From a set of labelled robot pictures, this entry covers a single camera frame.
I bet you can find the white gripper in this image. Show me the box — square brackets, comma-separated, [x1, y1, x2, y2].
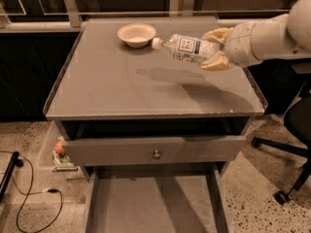
[200, 22, 261, 71]

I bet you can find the clear plastic water bottle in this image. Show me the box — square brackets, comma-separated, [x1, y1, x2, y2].
[152, 34, 221, 63]

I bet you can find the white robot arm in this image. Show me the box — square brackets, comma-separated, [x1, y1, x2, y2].
[200, 0, 311, 71]

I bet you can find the grey top drawer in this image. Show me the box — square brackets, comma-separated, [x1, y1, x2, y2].
[63, 136, 246, 166]

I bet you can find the grey drawer cabinet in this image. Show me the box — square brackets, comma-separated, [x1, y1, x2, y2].
[43, 16, 268, 180]

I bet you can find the round metal drawer knob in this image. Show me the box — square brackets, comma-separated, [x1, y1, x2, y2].
[153, 150, 161, 160]

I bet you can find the grey open middle drawer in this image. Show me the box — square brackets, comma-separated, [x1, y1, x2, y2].
[82, 168, 233, 233]

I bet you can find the white paper bowl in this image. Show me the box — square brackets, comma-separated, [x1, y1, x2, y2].
[117, 23, 156, 49]

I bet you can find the black office chair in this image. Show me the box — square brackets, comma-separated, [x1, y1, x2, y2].
[251, 60, 311, 206]

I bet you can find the orange round fruit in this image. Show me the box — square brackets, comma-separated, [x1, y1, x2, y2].
[54, 141, 65, 155]

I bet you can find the green white packet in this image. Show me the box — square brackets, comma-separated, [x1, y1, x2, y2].
[53, 152, 70, 165]

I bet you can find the black bar stand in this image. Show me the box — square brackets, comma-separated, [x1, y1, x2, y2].
[0, 151, 19, 202]

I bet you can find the metal railing frame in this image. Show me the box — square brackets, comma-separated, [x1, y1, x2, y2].
[0, 0, 298, 28]

